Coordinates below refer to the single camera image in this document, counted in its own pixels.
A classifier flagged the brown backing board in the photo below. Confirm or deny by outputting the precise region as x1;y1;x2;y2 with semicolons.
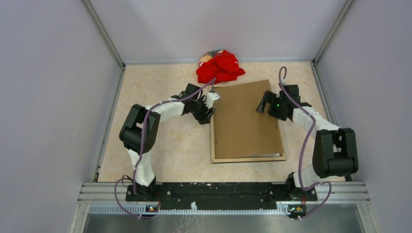
213;79;285;160

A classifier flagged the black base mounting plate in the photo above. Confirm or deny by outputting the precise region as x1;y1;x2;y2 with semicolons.
125;182;318;211

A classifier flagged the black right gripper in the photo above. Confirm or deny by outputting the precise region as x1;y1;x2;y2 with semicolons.
256;91;287;121

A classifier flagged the landscape photo print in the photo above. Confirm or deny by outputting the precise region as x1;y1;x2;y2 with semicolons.
252;153;282;158

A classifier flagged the aluminium front rail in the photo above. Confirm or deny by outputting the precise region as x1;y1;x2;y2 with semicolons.
78;182;370;216

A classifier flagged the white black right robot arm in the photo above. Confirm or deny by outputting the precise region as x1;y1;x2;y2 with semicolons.
256;84;359;200

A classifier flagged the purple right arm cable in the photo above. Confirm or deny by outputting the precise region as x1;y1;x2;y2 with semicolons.
278;66;332;221

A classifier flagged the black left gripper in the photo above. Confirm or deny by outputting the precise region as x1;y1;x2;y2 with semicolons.
191;95;215;125

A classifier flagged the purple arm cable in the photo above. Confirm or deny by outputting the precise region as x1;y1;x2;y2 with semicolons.
278;66;332;221
113;76;217;220

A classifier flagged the light wooden picture frame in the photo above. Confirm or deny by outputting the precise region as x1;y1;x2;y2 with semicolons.
209;84;287;164

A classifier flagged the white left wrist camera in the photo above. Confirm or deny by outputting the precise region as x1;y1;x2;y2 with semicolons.
205;91;221;109

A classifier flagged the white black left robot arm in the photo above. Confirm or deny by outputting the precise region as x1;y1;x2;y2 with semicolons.
119;83;221;201

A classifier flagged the crumpled red cloth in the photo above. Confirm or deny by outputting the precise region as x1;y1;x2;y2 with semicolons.
196;50;245;84

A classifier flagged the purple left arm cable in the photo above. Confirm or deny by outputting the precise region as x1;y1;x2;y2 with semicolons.
113;76;217;220

